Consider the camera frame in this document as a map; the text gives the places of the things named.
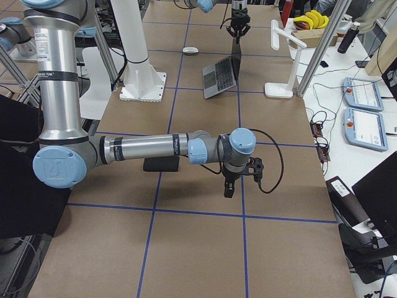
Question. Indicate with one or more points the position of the near blue teach pendant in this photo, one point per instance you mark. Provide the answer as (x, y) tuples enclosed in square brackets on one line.
[(365, 129)]

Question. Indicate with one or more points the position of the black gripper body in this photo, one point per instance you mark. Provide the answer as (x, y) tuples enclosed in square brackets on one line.
[(238, 16), (230, 176)]

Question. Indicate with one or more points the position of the black monitor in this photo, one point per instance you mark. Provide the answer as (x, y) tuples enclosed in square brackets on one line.
[(376, 193)]

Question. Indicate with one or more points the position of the black water bottle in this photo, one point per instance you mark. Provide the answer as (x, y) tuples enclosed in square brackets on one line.
[(349, 37)]

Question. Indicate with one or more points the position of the yellow bananas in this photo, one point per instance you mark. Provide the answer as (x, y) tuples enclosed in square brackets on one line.
[(311, 20)]

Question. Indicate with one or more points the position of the brown cardboard box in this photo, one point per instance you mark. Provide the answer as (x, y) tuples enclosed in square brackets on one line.
[(311, 37)]

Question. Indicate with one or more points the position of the grey laptop computer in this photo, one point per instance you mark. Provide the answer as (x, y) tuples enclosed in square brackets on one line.
[(223, 74)]

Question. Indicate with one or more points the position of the white computer mouse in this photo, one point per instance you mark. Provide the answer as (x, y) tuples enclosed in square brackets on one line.
[(190, 50)]

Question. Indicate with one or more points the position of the blue teach pendant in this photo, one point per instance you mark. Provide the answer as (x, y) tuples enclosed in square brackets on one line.
[(365, 129), (362, 94)]

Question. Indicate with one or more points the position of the person in black clothes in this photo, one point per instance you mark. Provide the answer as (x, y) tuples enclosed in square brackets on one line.
[(28, 206)]

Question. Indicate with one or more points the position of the orange black circuit board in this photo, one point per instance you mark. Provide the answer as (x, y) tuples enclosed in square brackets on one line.
[(321, 143)]

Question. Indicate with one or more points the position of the aluminium frame post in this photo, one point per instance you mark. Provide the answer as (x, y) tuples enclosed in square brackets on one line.
[(338, 12)]

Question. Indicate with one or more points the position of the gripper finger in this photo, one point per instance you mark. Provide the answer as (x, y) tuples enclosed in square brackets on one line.
[(230, 189), (226, 190), (239, 35), (236, 37)]

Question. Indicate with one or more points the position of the black folded mouse pad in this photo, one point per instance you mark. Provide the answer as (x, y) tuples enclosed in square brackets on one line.
[(161, 164)]

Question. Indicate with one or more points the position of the far blue teach pendant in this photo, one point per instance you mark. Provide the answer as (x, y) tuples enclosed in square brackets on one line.
[(362, 94)]

